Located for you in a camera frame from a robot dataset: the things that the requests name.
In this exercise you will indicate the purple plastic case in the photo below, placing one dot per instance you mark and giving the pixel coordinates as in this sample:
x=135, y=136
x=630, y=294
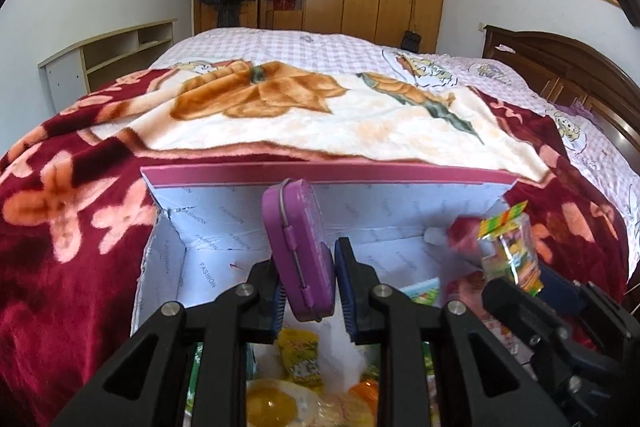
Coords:
x=295, y=247

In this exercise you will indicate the small black bag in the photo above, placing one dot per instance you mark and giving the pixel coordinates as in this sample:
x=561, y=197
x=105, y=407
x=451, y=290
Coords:
x=412, y=42

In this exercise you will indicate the small pale green packet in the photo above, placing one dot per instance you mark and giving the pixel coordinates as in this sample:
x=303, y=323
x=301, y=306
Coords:
x=425, y=292

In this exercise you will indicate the yellow green snack packet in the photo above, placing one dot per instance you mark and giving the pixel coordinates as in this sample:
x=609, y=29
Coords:
x=300, y=352

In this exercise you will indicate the pink checked bedsheet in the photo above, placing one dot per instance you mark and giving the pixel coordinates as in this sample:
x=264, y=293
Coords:
x=320, y=47

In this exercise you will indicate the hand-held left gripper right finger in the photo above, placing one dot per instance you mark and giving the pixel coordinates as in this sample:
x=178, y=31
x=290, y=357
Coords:
x=347, y=297

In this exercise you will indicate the red box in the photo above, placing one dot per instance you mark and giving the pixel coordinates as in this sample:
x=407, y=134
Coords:
x=285, y=3

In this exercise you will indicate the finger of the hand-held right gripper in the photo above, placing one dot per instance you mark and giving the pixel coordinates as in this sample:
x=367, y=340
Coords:
x=565, y=294
x=520, y=317

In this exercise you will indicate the purple cloth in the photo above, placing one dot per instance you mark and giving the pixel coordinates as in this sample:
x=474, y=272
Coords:
x=575, y=109

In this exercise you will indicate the red floral blanket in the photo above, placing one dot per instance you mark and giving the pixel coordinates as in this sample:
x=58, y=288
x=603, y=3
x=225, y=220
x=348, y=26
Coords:
x=75, y=257

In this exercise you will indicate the orange snack packet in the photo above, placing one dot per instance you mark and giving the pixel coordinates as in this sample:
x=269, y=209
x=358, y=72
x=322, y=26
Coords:
x=350, y=407

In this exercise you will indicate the low beige shelf unit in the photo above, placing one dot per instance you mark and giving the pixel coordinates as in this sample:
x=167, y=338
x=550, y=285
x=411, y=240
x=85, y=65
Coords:
x=65, y=77

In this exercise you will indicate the pink cardboard box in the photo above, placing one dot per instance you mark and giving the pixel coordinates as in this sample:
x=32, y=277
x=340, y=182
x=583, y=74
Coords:
x=380, y=207

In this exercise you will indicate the dark wooden headboard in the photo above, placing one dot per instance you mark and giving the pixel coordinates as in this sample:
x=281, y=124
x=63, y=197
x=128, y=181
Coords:
x=550, y=62

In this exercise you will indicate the yellow jelly cup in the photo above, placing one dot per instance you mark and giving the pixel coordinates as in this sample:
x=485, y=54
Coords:
x=275, y=404

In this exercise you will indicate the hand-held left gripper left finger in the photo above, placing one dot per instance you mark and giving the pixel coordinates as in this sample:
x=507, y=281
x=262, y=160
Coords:
x=279, y=312

